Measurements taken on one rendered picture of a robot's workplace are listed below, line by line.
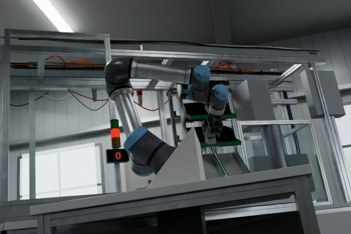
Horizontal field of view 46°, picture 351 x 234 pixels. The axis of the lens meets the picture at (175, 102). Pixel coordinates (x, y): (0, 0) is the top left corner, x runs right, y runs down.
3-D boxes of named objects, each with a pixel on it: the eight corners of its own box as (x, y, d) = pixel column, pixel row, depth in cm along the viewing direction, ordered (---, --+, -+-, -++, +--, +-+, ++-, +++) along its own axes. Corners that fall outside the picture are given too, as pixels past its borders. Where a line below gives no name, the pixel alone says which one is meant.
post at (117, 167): (122, 201, 224) (109, 38, 259) (117, 201, 223) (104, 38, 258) (121, 201, 227) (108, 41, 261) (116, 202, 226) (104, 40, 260)
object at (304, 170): (313, 173, 125) (311, 163, 126) (29, 215, 134) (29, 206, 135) (289, 198, 190) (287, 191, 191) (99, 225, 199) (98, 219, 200)
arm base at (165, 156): (187, 147, 158) (166, 132, 161) (162, 177, 153) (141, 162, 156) (187, 160, 171) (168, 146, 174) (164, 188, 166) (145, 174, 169)
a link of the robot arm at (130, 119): (133, 168, 167) (101, 67, 195) (135, 183, 180) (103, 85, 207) (162, 160, 170) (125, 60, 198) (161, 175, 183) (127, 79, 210)
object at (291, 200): (314, 200, 217) (313, 194, 218) (3, 230, 166) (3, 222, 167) (209, 227, 340) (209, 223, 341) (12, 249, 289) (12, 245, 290)
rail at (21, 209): (206, 206, 205) (202, 184, 209) (12, 224, 175) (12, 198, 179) (201, 207, 210) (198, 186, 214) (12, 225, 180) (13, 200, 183)
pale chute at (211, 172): (224, 180, 221) (225, 174, 219) (201, 183, 219) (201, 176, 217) (210, 153, 246) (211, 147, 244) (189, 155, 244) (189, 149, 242)
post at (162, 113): (179, 226, 324) (159, 65, 372) (174, 226, 323) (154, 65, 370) (177, 226, 328) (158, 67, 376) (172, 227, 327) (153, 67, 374)
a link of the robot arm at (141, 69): (105, 46, 188) (212, 61, 186) (107, 62, 197) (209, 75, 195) (99, 66, 181) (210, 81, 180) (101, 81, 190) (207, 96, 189)
